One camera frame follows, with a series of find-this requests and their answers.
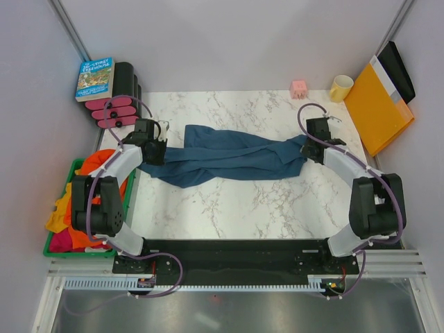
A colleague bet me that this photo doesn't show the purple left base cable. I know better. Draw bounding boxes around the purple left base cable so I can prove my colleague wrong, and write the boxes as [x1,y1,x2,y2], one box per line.
[62,252,185,316]

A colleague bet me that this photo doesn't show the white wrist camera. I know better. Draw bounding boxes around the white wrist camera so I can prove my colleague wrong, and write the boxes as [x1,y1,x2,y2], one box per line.
[158,121,169,142]
[323,112,342,123]

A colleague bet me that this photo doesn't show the white slotted cable duct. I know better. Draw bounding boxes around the white slotted cable duct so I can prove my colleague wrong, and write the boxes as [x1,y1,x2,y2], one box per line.
[64,274,348,291]

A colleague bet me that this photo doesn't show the blue t shirt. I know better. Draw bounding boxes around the blue t shirt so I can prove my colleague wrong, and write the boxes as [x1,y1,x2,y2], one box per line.
[139,124,307,189]

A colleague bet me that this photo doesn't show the magenta t shirt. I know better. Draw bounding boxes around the magenta t shirt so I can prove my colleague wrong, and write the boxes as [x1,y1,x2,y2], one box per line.
[49,229,74,253]

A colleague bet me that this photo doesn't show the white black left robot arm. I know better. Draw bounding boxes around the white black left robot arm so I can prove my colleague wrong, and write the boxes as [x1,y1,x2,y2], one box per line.
[71,119,169,273]

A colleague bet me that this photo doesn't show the orange folder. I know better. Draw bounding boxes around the orange folder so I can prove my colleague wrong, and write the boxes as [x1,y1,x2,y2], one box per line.
[344,62,415,157]

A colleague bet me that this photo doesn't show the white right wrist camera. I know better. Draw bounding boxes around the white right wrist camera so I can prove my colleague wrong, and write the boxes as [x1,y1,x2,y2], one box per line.
[323,112,342,123]

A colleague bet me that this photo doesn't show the pink cube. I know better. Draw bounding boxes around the pink cube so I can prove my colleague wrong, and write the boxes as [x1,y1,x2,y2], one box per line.
[289,80,308,99]

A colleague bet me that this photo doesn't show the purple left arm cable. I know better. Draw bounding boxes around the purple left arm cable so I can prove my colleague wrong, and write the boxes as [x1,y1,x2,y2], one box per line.
[85,95,154,257]

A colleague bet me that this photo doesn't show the orange t shirt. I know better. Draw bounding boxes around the orange t shirt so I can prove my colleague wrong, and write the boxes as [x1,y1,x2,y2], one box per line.
[64,148,137,253]

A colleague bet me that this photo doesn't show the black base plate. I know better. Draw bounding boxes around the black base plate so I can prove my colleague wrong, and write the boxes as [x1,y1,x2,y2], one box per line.
[112,239,359,285]

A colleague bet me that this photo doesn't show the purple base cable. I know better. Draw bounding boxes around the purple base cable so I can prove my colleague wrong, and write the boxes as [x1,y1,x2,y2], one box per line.
[321,249,366,301]
[62,252,185,316]

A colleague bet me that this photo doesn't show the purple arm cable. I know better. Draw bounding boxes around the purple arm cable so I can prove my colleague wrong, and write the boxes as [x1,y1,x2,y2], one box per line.
[85,95,154,257]
[297,102,407,256]

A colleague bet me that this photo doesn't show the yellow t shirt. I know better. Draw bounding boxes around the yellow t shirt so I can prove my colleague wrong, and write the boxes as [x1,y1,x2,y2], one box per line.
[45,182,71,234]

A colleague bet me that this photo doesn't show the treehouse paperback book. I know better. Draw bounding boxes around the treehouse paperback book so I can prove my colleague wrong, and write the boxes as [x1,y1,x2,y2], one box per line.
[75,57,115,103]

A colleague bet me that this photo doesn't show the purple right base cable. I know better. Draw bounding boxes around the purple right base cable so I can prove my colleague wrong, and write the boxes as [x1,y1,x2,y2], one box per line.
[321,249,366,301]

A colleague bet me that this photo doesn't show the black pink drawer unit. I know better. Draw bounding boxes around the black pink drawer unit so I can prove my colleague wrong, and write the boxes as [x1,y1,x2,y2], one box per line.
[85,62,142,128]

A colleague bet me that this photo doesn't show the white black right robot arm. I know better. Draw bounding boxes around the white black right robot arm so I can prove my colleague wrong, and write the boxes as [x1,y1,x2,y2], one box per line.
[301,118,406,273]

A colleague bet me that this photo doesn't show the white grey document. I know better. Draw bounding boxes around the white grey document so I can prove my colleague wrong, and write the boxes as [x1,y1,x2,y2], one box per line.
[370,55,402,104]

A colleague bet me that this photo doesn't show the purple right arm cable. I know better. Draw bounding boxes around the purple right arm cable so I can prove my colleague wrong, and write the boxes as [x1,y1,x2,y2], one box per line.
[297,102,407,256]

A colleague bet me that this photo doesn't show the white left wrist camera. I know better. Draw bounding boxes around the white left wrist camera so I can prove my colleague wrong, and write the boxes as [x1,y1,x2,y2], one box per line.
[158,121,169,142]

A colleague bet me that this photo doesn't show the green plastic crate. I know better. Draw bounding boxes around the green plastic crate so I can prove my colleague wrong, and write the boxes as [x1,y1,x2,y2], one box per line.
[42,157,138,259]

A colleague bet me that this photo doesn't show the yellow mug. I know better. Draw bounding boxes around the yellow mug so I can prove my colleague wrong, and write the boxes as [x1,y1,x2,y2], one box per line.
[329,74,355,103]

